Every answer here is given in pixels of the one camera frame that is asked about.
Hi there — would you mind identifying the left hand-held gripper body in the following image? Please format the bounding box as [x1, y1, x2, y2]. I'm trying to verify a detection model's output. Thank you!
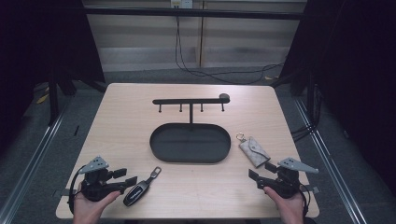
[78, 156, 127, 203]

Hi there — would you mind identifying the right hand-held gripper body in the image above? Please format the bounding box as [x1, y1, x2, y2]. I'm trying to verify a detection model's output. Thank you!
[262, 157, 319, 199]

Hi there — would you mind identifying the black car key fob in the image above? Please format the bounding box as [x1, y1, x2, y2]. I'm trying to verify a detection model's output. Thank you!
[122, 166, 163, 207]

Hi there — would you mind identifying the grey key pouch with ring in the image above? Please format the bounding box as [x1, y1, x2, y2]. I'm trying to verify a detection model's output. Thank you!
[235, 132, 271, 169]

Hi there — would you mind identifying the black key holder stand tray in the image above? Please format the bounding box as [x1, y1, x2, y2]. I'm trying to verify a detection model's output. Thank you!
[148, 92, 232, 164]

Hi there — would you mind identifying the person's left hand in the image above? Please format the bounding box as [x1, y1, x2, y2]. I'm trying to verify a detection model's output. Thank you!
[73, 183, 121, 224]

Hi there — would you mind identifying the person's right hand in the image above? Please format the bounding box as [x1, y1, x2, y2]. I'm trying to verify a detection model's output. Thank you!
[263, 187, 304, 224]

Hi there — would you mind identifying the black stand leg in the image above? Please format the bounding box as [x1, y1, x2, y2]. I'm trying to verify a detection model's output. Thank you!
[47, 69, 61, 126]

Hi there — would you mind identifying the yellow scrap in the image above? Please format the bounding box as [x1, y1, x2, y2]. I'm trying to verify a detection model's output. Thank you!
[35, 92, 50, 105]

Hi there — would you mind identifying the black curtain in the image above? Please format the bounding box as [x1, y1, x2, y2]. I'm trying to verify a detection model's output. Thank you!
[0, 0, 106, 153]
[278, 0, 396, 190]

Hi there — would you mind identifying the black horizontal metal bar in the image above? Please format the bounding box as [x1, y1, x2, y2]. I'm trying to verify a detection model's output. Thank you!
[83, 7, 307, 21]

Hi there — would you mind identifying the left hand-held gripper cable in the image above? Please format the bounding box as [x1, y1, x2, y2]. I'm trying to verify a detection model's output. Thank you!
[67, 165, 87, 216]

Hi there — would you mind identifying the hand-held gripper cable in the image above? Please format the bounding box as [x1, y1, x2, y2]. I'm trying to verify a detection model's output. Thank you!
[298, 183, 312, 218]
[67, 165, 87, 216]

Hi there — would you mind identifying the right hand-held gripper cable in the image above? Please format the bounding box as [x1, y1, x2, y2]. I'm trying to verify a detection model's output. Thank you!
[298, 183, 312, 218]

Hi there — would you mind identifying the black floor cables bundle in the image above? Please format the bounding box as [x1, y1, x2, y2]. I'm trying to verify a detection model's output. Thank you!
[290, 122, 317, 144]

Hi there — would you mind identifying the metal floor rail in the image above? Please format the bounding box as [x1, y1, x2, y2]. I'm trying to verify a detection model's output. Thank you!
[0, 101, 74, 224]
[292, 96, 370, 224]

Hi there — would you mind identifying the black hanging wall cable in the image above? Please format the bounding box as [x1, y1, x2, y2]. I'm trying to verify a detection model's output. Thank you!
[174, 15, 285, 86]

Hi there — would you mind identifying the white wall outlet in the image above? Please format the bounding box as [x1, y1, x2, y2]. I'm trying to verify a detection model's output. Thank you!
[170, 0, 194, 9]

